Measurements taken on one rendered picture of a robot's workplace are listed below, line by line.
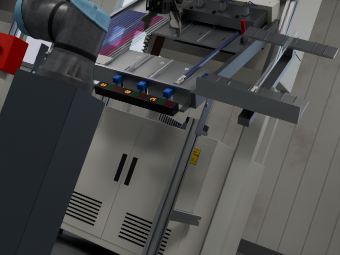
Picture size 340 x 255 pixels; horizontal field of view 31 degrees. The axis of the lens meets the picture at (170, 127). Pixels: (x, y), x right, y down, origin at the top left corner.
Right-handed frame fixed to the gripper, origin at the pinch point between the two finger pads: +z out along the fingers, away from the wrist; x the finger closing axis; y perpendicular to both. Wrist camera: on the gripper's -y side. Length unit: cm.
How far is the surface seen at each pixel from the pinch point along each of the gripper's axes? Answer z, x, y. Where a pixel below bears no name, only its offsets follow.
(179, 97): 19.3, 14.4, 8.0
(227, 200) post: 47, 42, 17
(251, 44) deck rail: 4.8, 20.8, -33.7
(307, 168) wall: 167, -28, -310
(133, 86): 20.0, -5.9, 7.8
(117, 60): 14.6, -20.1, -0.7
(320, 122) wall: 128, -30, -330
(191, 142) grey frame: 31.2, 24.8, 15.0
